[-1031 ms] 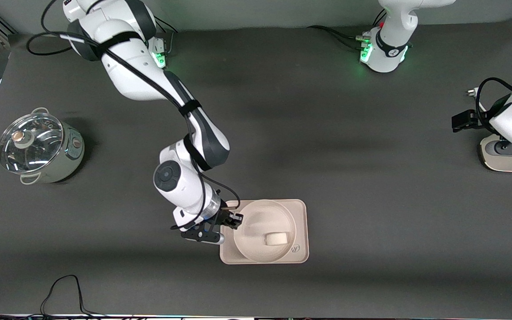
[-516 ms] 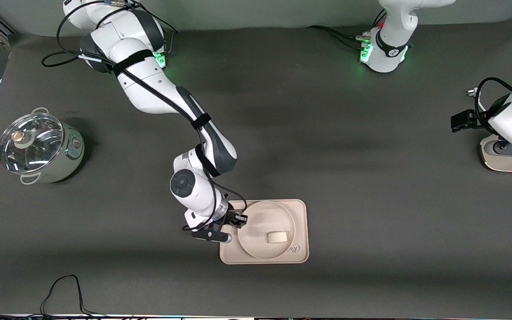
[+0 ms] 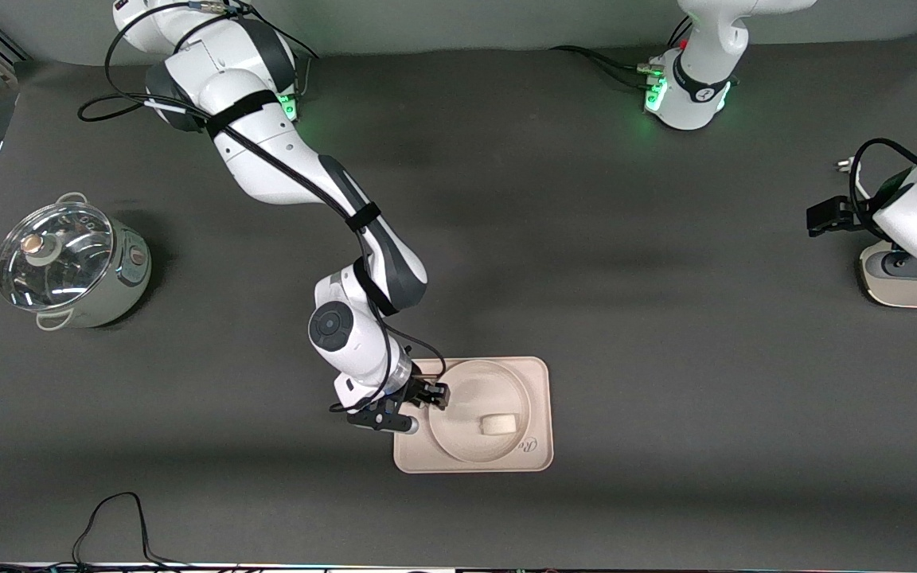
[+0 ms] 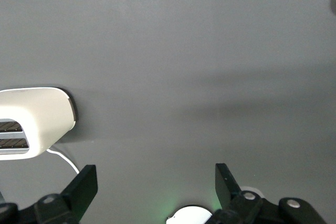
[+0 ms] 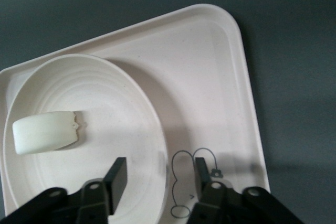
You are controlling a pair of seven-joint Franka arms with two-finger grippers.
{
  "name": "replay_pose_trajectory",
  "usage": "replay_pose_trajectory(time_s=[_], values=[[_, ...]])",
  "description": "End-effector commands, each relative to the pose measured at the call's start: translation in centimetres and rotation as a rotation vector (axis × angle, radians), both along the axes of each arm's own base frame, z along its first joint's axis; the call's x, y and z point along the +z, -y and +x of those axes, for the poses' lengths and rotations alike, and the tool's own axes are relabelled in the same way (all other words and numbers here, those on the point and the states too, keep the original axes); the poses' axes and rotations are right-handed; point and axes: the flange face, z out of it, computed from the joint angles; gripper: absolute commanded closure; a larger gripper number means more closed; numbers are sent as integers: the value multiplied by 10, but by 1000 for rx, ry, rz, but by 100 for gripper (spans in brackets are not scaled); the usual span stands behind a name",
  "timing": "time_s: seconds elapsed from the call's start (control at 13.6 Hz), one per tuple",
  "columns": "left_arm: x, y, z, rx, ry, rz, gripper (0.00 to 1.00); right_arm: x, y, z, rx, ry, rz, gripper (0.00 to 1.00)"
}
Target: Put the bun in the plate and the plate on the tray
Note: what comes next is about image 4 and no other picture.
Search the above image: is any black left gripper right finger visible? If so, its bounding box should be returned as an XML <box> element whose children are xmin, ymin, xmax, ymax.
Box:
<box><xmin>207</xmin><ymin>163</ymin><xmax>328</xmax><ymax>224</ymax></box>

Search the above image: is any white toaster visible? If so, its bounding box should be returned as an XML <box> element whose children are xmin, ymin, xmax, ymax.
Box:
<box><xmin>0</xmin><ymin>87</ymin><xmax>79</xmax><ymax>161</ymax></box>

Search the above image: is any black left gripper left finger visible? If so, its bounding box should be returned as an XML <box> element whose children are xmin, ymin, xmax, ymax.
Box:
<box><xmin>0</xmin><ymin>165</ymin><xmax>98</xmax><ymax>224</ymax></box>

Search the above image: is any white toaster cord with plug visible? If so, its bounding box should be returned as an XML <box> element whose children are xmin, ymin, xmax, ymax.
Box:
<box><xmin>46</xmin><ymin>147</ymin><xmax>81</xmax><ymax>175</ymax></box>

